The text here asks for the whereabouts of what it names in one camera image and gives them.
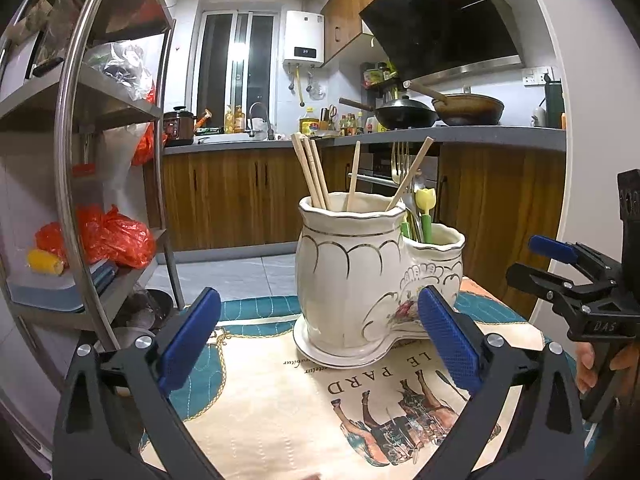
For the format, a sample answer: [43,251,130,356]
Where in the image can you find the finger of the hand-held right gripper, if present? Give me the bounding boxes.
[506,262,622,319]
[529,235,626,287]

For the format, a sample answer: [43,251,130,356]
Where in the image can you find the metal fork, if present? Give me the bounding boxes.
[390,141,416,196]
[402,172,428,241]

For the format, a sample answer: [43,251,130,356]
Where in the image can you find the built-in steel oven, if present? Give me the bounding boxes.
[347,144,441,201]

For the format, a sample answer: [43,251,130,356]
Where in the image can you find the large red plastic bag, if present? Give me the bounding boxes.
[35,205,157,269]

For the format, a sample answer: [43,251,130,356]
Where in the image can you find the metal sink faucet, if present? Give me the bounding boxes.
[248,102,276,141]

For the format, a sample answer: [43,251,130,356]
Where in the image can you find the clear plastic bag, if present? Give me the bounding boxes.
[85,42,156,103]

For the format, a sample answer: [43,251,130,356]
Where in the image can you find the printed quilted tablecloth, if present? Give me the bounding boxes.
[140,277,551,480]

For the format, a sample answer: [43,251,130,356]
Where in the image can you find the small yellow oil bottles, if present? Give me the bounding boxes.
[224,105,247,134]

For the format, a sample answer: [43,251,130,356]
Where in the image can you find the yellow tulip pen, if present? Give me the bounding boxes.
[415,187,438,245]

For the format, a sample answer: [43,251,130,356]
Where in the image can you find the black pan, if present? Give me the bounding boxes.
[125,287,173,331]

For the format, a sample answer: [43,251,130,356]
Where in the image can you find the dark red rice cooker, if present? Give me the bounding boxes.
[162,106,196,147]

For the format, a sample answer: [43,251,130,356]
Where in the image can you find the metal shelf rack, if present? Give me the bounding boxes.
[0,0,186,411]

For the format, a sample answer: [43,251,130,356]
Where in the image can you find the brown frying pan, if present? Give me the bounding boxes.
[404,80,505,127]

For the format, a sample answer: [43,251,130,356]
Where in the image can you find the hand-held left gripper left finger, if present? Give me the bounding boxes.
[52,287,223,480]

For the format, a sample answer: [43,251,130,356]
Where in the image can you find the wooden upper cabinets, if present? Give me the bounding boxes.
[320,0,451,63]

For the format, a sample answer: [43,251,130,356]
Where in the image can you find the person's right hand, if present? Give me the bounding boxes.
[575,341,640,411]

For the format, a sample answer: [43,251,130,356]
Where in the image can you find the wooden cabinets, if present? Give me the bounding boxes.
[320,0,451,63]
[145,142,566,321]

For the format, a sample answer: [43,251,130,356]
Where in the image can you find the yellow cooking oil bottle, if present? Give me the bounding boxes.
[299,106,321,136]

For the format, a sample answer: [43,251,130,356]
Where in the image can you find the wooden lower cabinets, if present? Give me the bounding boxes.
[145,142,566,321]

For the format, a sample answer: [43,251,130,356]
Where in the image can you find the hanging red plastic bag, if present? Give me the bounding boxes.
[131,122,168,167]

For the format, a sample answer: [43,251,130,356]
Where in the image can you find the black range hood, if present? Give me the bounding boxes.
[359,0,526,83]

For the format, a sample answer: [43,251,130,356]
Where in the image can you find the stack of blue trays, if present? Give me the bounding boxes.
[10,260,118,311]

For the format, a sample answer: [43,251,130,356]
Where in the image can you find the wall spice rack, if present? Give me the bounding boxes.
[362,61,401,88]

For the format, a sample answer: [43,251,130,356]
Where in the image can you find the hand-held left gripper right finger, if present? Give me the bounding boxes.
[417,285,586,480]

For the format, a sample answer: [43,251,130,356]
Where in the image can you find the white wall socket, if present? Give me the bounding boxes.
[522,66,555,86]

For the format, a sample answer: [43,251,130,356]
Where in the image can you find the kitchen window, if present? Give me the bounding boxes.
[192,9,281,133]

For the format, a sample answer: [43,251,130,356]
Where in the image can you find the green air fryer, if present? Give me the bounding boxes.
[544,74,566,129]

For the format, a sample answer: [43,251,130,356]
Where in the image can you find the black wok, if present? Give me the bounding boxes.
[339,96,441,130]

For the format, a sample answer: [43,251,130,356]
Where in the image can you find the white ceramic utensil holder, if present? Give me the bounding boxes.
[292,192,466,368]

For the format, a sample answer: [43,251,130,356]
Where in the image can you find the white water heater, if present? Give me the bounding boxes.
[282,10,326,67]

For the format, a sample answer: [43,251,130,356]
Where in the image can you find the row of sauce bottles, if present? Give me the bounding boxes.
[339,112,378,136]

